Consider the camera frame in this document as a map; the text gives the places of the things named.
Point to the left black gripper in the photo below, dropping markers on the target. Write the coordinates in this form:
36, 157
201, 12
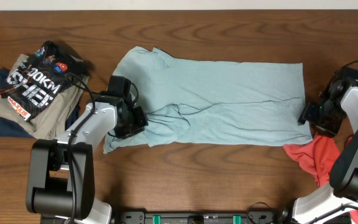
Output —
142, 125

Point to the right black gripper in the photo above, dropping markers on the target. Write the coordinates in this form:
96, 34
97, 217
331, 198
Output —
308, 114

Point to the light blue t-shirt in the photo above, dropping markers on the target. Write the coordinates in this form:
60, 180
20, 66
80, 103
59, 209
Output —
214, 102

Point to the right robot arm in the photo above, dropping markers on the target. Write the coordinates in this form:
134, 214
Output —
340, 194

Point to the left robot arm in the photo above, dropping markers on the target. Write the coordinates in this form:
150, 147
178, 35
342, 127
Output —
61, 173

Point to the red t-shirt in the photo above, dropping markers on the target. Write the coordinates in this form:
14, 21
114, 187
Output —
317, 158

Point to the khaki folded garment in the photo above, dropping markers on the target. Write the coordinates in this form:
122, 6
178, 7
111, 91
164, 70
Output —
38, 95

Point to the black printed folded shirt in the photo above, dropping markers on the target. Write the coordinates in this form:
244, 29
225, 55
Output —
35, 83

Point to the navy blue folded garment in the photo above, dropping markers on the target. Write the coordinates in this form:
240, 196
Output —
2, 127

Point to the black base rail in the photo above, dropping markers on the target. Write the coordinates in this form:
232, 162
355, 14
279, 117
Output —
253, 215

